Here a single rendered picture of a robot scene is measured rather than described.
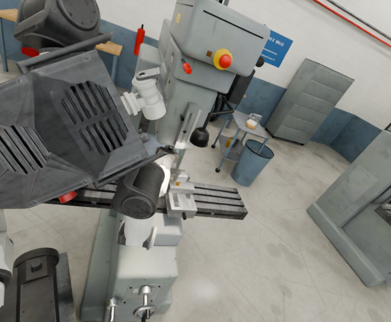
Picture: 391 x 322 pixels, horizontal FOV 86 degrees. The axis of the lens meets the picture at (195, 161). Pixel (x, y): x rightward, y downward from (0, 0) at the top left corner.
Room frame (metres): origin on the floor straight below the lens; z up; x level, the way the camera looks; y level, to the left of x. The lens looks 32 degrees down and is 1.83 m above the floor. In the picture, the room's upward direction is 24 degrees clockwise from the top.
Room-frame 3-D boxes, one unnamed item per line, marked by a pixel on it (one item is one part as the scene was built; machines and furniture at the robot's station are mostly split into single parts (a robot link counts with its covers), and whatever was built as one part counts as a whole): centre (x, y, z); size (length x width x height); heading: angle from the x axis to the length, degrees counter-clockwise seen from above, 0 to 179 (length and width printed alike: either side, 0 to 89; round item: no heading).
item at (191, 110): (0.85, 0.10, 1.45); 0.04 x 0.04 x 0.21; 25
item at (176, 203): (0.98, 0.03, 1.00); 0.35 x 0.15 x 0.11; 28
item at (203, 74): (0.99, 0.16, 1.68); 0.34 x 0.24 x 0.10; 25
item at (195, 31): (0.97, 0.15, 1.81); 0.47 x 0.26 x 0.16; 25
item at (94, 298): (1.18, 0.25, 0.10); 1.20 x 0.60 x 0.20; 25
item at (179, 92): (0.96, 0.15, 1.47); 0.21 x 0.19 x 0.32; 115
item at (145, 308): (0.50, -0.06, 0.65); 0.16 x 0.12 x 0.12; 25
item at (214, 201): (0.95, 0.15, 0.91); 1.24 x 0.23 x 0.08; 115
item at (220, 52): (0.75, 0.05, 1.76); 0.06 x 0.02 x 0.06; 115
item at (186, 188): (0.95, 0.01, 1.04); 0.15 x 0.06 x 0.04; 118
